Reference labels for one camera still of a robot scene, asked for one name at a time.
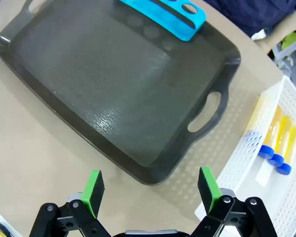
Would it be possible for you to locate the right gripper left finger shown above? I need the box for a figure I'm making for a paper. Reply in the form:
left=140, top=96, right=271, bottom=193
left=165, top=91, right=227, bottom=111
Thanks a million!
left=29, top=170, right=109, bottom=237

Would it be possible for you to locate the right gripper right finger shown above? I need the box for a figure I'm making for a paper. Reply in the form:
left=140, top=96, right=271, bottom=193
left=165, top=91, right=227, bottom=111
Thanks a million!
left=189, top=166, right=278, bottom=237

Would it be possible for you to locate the yellow liquid tube blue cap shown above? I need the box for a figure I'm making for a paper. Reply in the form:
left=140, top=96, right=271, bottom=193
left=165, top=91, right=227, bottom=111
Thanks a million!
left=276, top=125, right=296, bottom=176
left=268, top=115, right=293, bottom=168

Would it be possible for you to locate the dark grey plastic tray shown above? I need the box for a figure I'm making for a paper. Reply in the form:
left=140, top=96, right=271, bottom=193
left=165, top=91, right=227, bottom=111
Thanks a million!
left=0, top=0, right=242, bottom=186

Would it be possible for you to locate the blue test tube rack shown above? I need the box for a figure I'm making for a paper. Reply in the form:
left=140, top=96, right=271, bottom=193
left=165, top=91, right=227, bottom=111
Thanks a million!
left=117, top=0, right=207, bottom=41

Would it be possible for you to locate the person in dark blue clothing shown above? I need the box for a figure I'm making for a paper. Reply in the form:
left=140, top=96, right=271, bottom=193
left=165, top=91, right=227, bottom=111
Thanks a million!
left=206, top=0, right=296, bottom=38

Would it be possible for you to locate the white perforated plastic basket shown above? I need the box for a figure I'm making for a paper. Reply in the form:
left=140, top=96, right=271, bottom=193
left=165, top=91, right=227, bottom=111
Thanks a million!
left=194, top=75, right=296, bottom=237

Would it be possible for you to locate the orange liquid tube blue cap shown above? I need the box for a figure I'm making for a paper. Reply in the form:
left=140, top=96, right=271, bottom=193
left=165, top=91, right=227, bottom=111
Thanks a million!
left=258, top=105, right=283, bottom=159

